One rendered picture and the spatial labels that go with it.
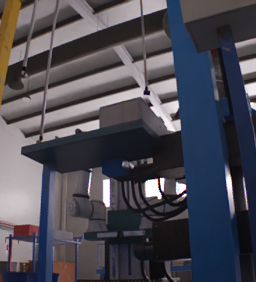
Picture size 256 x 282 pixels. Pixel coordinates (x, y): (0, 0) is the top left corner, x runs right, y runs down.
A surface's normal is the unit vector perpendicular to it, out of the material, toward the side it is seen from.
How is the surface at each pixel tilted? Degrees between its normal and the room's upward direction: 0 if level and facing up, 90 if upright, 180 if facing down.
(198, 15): 90
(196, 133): 90
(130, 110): 90
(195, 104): 90
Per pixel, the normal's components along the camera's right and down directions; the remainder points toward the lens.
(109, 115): -0.43, -0.36
